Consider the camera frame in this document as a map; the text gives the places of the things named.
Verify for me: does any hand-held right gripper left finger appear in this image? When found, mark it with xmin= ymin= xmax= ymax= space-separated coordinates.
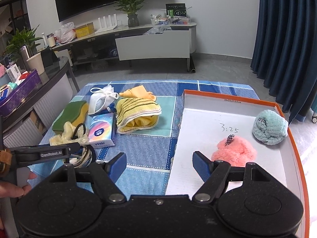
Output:
xmin=48 ymin=152 xmax=127 ymax=202

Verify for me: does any orange white cardboard box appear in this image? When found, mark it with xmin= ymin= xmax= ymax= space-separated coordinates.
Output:
xmin=165 ymin=89 xmax=310 ymax=238

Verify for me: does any yellow striped towel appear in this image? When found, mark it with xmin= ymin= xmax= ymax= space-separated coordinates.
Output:
xmin=115 ymin=97 xmax=162 ymax=134

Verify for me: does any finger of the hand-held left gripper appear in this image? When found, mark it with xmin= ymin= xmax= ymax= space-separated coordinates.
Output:
xmin=13 ymin=142 xmax=84 ymax=167

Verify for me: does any purple tray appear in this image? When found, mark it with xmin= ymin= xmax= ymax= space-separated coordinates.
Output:
xmin=0 ymin=69 xmax=41 ymax=117

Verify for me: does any white barcode box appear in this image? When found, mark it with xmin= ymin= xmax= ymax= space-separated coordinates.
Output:
xmin=6 ymin=64 xmax=22 ymax=83

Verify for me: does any blue curtain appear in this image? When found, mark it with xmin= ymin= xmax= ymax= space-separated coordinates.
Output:
xmin=250 ymin=0 xmax=317 ymax=125

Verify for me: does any beige rope coil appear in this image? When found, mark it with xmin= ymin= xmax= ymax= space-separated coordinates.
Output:
xmin=63 ymin=145 xmax=97 ymax=169

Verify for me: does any blue checked tablecloth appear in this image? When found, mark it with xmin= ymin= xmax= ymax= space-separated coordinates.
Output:
xmin=27 ymin=80 xmax=260 ymax=197

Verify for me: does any white plastic bag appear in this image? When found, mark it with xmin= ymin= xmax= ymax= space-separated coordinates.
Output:
xmin=54 ymin=22 xmax=76 ymax=43

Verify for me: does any bamboo plant in glass vase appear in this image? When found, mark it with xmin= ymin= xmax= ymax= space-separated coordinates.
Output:
xmin=113 ymin=0 xmax=149 ymax=28

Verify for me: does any red box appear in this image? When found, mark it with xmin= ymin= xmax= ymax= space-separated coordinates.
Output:
xmin=15 ymin=71 xmax=32 ymax=86

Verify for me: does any dark shelving unit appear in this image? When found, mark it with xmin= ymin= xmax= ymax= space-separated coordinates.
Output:
xmin=0 ymin=0 xmax=31 ymax=55

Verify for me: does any green black box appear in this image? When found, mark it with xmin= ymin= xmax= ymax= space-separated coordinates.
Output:
xmin=165 ymin=3 xmax=187 ymax=18

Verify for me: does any green yellow sponge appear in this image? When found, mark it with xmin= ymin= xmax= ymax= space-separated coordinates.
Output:
xmin=52 ymin=101 xmax=90 ymax=132

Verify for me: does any white drawer front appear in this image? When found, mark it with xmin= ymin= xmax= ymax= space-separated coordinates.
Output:
xmin=115 ymin=29 xmax=191 ymax=61

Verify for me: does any orange cloth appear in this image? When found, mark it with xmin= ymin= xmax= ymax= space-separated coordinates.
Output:
xmin=119 ymin=85 xmax=157 ymax=102

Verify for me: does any cream plush scrunchie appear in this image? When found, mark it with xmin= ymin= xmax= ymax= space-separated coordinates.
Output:
xmin=50 ymin=121 xmax=91 ymax=146

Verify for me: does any pink plush scrunchie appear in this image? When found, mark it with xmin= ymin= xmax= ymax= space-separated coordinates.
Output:
xmin=211 ymin=134 xmax=257 ymax=168

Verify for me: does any colourful tissue pack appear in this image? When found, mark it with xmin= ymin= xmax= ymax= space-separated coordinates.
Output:
xmin=88 ymin=113 xmax=117 ymax=149

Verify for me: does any white face mask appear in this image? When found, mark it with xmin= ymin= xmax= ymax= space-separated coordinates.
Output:
xmin=88 ymin=84 xmax=119 ymax=115

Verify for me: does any teal plush scrunchie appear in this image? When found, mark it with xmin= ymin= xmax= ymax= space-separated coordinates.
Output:
xmin=252 ymin=109 xmax=289 ymax=146

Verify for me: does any grey television stand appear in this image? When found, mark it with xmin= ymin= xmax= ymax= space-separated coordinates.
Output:
xmin=51 ymin=21 xmax=198 ymax=73

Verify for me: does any steel bottle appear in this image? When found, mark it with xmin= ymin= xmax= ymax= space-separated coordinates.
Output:
xmin=20 ymin=45 xmax=34 ymax=71

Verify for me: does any white router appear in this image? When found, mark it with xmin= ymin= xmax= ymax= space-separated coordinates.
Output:
xmin=95 ymin=15 xmax=120 ymax=34

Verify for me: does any white paper cup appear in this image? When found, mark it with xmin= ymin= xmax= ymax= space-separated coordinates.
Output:
xmin=26 ymin=53 xmax=45 ymax=75

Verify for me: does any clear plastic bag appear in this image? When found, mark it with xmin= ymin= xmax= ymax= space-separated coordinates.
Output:
xmin=142 ymin=25 xmax=172 ymax=36

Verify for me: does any round black glass table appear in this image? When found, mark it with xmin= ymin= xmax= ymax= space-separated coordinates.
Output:
xmin=0 ymin=56 xmax=80 ymax=135

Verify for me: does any yellow box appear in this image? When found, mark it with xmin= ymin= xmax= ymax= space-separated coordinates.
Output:
xmin=75 ymin=22 xmax=95 ymax=38

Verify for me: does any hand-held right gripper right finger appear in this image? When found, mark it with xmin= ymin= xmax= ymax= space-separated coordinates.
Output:
xmin=192 ymin=151 xmax=271 ymax=202

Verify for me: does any white ribbed cabinet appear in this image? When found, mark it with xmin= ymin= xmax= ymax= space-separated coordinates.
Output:
xmin=2 ymin=74 xmax=74 ymax=149

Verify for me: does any leafy green plant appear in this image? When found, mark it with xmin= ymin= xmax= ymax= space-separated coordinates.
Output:
xmin=4 ymin=25 xmax=44 ymax=55

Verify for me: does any clear plastic tray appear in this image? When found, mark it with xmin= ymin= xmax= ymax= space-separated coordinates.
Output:
xmin=158 ymin=16 xmax=192 ymax=26

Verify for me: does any person's left hand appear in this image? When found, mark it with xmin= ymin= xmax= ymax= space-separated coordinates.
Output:
xmin=0 ymin=172 xmax=37 ymax=199

